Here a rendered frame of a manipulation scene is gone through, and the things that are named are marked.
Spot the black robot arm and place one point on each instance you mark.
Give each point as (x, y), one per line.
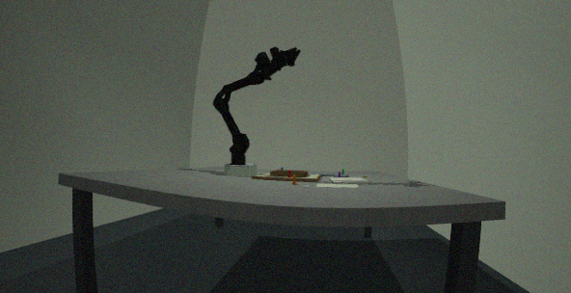
(262, 72)

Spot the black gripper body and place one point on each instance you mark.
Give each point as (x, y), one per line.
(280, 61)

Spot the cream rectangular card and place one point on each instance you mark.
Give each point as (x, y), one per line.
(349, 180)

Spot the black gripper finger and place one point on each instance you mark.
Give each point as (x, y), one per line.
(294, 56)
(287, 54)

